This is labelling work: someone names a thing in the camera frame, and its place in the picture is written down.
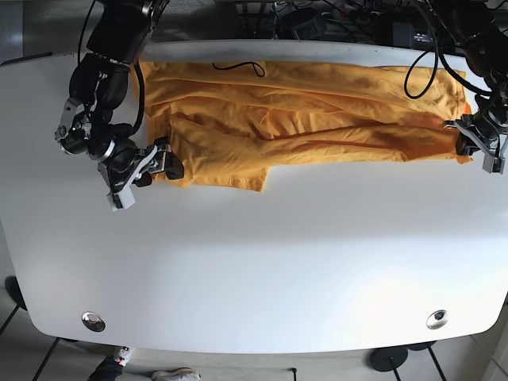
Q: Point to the orange T-shirt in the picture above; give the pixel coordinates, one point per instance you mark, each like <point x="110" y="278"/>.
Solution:
<point x="230" y="125"/>

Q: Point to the black power adapter box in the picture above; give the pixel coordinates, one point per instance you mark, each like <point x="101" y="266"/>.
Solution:
<point x="302" y="24"/>

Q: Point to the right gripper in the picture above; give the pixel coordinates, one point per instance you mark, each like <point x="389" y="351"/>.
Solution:
<point x="127" y="165"/>

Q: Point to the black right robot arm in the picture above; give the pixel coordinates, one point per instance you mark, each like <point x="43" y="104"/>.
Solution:
<point x="98" y="86"/>

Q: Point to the left silver table grommet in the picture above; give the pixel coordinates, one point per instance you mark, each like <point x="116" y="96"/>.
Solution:
<point x="93" y="322"/>

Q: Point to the silver table grommet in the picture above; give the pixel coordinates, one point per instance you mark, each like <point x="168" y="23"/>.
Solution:
<point x="93" y="322"/>
<point x="437" y="319"/>

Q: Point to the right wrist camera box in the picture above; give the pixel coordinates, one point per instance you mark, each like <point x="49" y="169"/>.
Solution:
<point x="121" y="200"/>

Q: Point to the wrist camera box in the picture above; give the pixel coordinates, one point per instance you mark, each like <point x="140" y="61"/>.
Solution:
<point x="494" y="164"/>
<point x="121" y="200"/>

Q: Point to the black round stand base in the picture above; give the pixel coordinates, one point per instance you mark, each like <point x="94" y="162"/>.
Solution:
<point x="388" y="359"/>

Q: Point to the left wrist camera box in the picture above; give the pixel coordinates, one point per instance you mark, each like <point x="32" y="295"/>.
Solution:
<point x="494" y="164"/>

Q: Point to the white orange sneaker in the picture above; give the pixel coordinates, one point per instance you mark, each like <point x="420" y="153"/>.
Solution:
<point x="122" y="355"/>

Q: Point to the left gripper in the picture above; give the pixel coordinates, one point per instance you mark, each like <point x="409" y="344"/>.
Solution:
<point x="479" y="132"/>

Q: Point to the right silver table grommet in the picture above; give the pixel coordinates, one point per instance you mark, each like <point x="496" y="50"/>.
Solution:
<point x="437" y="319"/>

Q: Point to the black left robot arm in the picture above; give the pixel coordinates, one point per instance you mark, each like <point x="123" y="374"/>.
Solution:
<point x="471" y="26"/>

